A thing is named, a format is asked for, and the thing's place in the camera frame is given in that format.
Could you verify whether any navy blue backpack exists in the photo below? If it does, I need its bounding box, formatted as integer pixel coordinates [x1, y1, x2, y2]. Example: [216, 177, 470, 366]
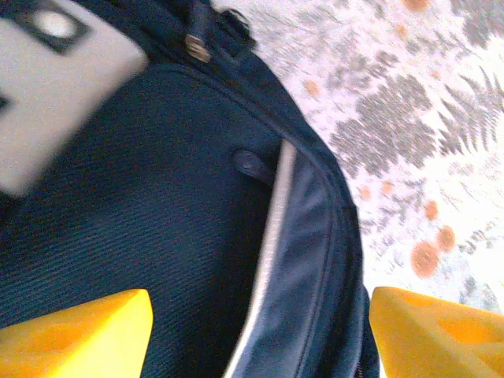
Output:
[0, 0, 385, 378]

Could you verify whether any floral tablecloth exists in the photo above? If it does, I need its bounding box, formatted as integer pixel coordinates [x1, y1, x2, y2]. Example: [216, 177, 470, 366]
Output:
[208, 0, 504, 316]

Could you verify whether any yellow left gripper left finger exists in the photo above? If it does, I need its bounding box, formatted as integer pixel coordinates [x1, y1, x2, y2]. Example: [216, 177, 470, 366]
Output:
[0, 289, 155, 378]

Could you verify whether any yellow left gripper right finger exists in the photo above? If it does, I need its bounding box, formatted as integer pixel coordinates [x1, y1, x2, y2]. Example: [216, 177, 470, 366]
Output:
[369, 286, 504, 378]

